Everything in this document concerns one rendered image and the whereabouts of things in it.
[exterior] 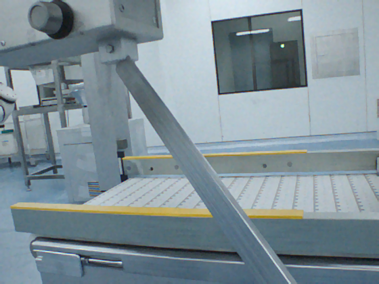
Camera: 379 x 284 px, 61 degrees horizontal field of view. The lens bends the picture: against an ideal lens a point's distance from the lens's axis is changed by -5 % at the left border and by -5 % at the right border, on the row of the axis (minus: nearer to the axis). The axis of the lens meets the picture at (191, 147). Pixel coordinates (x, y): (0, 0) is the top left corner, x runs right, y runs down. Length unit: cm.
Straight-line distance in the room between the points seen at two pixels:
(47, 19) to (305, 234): 28
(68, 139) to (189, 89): 288
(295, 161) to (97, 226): 33
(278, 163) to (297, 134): 485
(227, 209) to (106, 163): 50
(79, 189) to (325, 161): 270
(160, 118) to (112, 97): 41
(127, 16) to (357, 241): 28
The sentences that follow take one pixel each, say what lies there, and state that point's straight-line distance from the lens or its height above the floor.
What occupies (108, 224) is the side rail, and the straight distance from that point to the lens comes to 37.
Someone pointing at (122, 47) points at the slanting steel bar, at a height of 100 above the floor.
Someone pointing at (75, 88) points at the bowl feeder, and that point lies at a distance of 313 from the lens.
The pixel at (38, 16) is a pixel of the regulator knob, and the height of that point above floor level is 103.
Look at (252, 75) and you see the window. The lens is 535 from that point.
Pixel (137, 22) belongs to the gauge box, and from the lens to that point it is 33.
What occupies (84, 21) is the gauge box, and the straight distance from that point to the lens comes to 31.
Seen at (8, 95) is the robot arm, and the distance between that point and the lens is 115.
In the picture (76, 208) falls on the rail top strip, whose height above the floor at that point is 84.
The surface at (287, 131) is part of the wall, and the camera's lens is 540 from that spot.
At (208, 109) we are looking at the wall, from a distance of 543.
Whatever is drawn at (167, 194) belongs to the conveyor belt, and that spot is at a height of 80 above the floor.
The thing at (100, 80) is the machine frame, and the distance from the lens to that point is 69.
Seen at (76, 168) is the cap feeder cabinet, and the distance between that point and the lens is 306.
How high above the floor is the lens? 96
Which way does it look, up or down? 9 degrees down
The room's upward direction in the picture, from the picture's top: 6 degrees counter-clockwise
